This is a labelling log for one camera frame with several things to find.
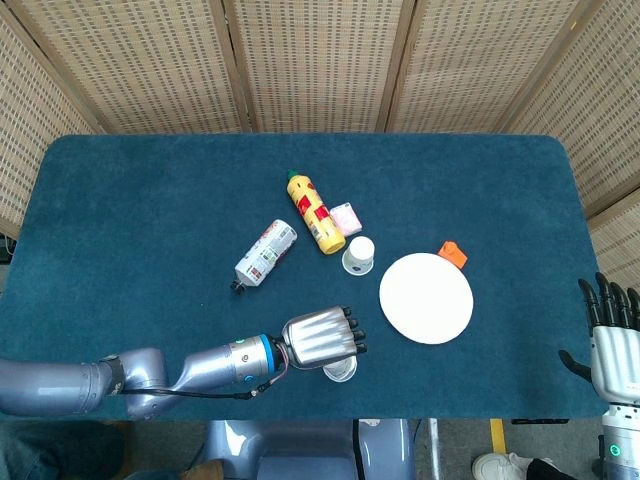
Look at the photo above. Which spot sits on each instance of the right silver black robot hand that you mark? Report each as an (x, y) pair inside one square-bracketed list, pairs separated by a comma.
[(617, 360)]

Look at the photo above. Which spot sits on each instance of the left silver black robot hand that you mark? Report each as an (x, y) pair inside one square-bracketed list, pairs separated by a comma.
[(320, 340)]

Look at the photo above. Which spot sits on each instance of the white paper cup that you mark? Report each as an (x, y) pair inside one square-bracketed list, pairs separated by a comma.
[(360, 252)]

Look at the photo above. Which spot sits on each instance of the grey-blue robot base body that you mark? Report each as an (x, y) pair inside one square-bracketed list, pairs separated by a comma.
[(300, 450)]

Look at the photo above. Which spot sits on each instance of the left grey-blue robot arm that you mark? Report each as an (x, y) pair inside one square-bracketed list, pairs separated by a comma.
[(150, 372)]

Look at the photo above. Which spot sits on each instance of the clear cup bottom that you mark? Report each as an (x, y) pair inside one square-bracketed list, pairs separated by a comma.
[(340, 375)]

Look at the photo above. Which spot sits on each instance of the black bar under table edge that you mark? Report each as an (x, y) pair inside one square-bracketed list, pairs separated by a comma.
[(540, 421)]

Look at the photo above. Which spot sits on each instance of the white labelled bottle black cap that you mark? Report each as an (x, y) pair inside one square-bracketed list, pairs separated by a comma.
[(265, 255)]

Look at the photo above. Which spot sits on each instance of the white round paper plate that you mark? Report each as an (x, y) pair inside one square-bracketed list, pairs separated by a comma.
[(426, 298)]

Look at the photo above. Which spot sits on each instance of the woven bamboo screen panel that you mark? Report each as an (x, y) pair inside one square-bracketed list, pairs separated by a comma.
[(25, 125), (320, 65), (622, 240), (600, 100), (480, 65), (140, 65)]

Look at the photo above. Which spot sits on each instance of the pink white tissue packet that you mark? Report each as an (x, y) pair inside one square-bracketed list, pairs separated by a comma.
[(346, 218)]

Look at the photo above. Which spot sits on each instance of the yellow squeeze bottle green cap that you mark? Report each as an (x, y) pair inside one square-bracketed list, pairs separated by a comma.
[(312, 210)]

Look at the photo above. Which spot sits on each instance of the black trouser leg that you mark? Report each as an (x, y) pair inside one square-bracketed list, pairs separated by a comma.
[(545, 471)]

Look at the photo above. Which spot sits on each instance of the yellow floor tape strip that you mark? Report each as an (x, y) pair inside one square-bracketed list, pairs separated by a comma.
[(497, 435)]

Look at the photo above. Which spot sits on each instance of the orange plastic block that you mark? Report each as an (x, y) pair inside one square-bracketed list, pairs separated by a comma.
[(452, 253)]

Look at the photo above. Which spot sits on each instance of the white metal pole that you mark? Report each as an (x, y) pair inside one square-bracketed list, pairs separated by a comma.
[(434, 450)]

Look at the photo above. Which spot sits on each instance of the white sneaker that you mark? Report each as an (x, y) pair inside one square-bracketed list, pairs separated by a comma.
[(495, 467)]

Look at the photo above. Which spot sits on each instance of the brown shoe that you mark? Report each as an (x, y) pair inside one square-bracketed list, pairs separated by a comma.
[(205, 471)]

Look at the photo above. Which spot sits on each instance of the blue felt table cover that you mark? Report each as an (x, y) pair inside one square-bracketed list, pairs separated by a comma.
[(150, 175)]

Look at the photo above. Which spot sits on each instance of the blue jeans leg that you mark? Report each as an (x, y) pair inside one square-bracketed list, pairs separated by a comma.
[(60, 450)]

